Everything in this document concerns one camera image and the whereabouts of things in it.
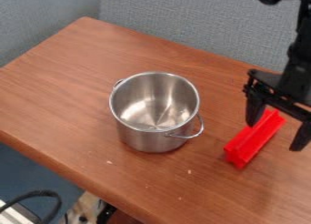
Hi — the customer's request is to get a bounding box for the red plastic block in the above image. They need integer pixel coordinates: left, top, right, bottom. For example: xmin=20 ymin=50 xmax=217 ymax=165
xmin=223 ymin=110 xmax=285 ymax=168

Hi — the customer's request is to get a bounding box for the black cable loop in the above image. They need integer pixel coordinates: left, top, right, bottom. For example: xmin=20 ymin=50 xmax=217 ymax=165
xmin=0 ymin=189 xmax=63 ymax=224

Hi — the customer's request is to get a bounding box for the stainless steel metal pot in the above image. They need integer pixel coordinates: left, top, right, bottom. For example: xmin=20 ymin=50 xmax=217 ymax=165
xmin=109 ymin=72 xmax=204 ymax=153

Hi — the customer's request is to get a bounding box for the grey device under table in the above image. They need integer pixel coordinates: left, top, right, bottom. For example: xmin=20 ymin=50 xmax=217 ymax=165
xmin=0 ymin=204 xmax=36 ymax=224

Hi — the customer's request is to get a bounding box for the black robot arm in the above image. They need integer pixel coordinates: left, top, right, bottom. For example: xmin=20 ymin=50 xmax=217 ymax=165
xmin=243 ymin=0 xmax=311 ymax=151

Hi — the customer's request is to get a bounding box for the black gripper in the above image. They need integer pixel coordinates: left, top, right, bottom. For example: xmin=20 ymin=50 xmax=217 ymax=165
xmin=241 ymin=45 xmax=311 ymax=152

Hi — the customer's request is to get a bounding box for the wooden table leg base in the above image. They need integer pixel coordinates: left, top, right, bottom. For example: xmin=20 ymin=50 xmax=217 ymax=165
xmin=57 ymin=192 xmax=116 ymax=224

